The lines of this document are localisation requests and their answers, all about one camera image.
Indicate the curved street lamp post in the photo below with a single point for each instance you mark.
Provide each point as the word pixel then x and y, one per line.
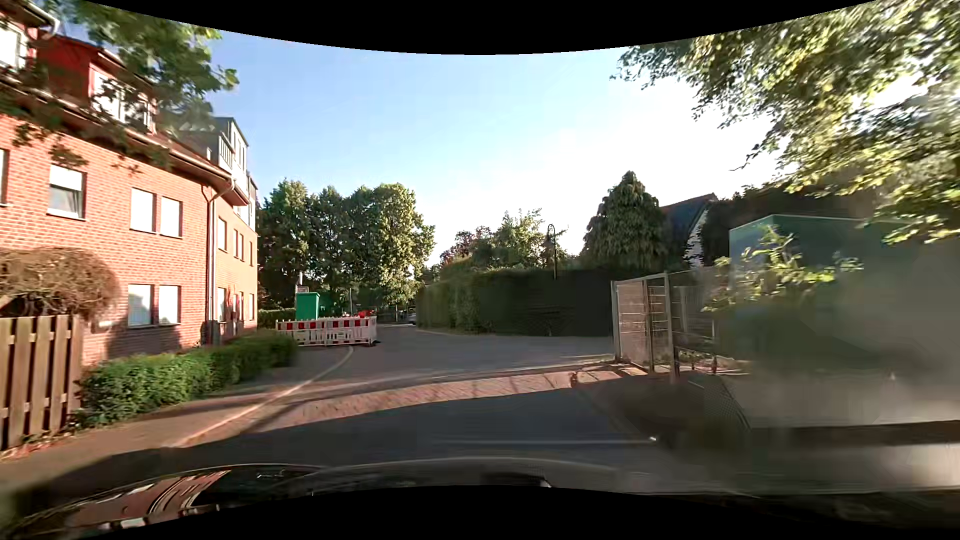
pixel 553 251

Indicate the car's own bonnet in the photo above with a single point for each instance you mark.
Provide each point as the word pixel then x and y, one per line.
pixel 315 487

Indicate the grey asphalt road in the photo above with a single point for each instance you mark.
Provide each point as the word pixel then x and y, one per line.
pixel 465 352

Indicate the green flat-roofed structure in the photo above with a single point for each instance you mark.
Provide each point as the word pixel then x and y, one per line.
pixel 810 240

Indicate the group of tall trees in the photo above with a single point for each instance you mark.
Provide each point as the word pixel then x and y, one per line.
pixel 337 240

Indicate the red brick pavement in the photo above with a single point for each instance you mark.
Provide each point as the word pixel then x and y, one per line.
pixel 135 435

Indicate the red and white barrier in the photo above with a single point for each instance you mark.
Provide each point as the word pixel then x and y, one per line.
pixel 330 330

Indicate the overhanging leafy tree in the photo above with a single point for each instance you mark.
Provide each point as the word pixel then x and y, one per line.
pixel 825 97

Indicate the overhanging tree branches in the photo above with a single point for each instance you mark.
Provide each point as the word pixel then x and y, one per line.
pixel 142 52

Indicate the red brick apartment building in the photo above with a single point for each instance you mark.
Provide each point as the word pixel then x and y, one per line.
pixel 112 217

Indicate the green container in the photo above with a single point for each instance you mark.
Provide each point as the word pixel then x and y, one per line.
pixel 307 305

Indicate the brown domed bush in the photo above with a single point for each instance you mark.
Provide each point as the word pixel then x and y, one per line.
pixel 52 281

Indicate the conical dark green tree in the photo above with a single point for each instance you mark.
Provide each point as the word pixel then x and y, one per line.
pixel 627 225

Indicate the brown wooden picket fence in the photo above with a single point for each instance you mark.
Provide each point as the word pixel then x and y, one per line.
pixel 34 375

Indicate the low green hedge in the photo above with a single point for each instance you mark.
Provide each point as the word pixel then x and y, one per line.
pixel 276 316
pixel 172 375

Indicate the white house with dark roof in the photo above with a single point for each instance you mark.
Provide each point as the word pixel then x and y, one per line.
pixel 690 225

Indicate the metal mesh gate fence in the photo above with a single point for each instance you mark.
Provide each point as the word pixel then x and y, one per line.
pixel 645 322

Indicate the trees behind tall hedge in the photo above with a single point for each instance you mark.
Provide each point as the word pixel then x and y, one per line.
pixel 502 244

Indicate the tall dark green hedge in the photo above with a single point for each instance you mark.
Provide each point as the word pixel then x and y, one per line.
pixel 517 301

